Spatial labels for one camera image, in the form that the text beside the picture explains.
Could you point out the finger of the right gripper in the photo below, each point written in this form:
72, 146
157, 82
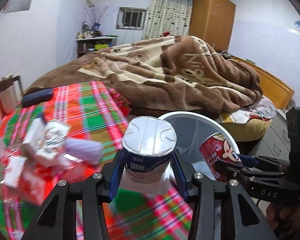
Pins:
226, 170
248, 161

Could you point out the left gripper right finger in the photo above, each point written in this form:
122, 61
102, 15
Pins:
180, 179

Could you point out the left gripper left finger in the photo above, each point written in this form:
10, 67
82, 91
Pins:
117, 168

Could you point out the red milk drink can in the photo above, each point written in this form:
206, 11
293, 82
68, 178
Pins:
216, 148

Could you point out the white foam fruit net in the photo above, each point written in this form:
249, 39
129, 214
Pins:
86, 150

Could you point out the white foil-lid yogurt cup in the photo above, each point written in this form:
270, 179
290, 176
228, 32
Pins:
148, 145

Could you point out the white round trash bin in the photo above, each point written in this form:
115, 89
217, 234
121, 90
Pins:
192, 131

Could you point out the right hand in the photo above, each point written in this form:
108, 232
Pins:
285, 221

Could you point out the yellow mattress sheet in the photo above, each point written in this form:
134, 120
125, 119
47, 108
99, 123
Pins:
251, 122

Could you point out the grey drawer cabinet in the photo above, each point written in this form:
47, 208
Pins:
275, 143

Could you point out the colourful plaid bed cloth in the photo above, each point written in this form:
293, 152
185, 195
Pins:
94, 112

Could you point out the patterned white paper bag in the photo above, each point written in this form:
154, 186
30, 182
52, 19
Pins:
52, 143

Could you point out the wooden bed footboard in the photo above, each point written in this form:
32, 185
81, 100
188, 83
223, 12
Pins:
273, 88

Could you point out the tall white blue carton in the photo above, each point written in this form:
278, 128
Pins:
33, 136

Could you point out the brown fleece blanket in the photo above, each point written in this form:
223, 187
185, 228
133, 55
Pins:
166, 74

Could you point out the dark blue glasses case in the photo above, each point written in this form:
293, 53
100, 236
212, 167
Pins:
37, 97

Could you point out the dark cluttered shelf unit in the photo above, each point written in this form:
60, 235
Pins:
90, 41

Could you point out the beige mug with brown lid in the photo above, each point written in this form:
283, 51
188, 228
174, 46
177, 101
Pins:
8, 96

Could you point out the orange wooden wardrobe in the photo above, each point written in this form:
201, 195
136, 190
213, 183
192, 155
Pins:
212, 21

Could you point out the barred window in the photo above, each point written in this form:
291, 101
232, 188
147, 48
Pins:
131, 18

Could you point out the purple dried flower bunch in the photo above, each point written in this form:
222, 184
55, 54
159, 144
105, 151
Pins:
95, 15

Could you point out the patterned window curtain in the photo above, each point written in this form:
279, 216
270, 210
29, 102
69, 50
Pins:
172, 16

